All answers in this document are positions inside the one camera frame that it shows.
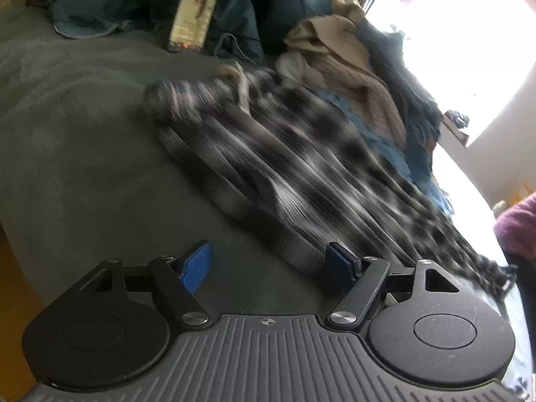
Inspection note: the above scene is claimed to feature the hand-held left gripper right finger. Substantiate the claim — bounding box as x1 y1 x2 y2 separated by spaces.
326 242 461 331

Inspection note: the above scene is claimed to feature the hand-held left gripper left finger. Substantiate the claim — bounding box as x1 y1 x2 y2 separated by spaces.
77 240 212 331

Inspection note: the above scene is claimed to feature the white garment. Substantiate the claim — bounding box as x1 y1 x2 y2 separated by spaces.
274 52 311 88

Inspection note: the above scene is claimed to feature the black white plaid shirt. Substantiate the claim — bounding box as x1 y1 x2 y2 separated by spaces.
142 65 520 298

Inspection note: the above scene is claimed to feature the tan houndstooth knit sweater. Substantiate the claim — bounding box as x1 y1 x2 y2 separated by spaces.
306 50 409 151

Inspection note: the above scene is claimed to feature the beige garment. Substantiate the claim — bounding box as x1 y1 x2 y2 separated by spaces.
285 6 378 72

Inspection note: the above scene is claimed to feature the smartphone with lit screen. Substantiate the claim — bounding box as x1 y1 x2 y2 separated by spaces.
166 0 222 53

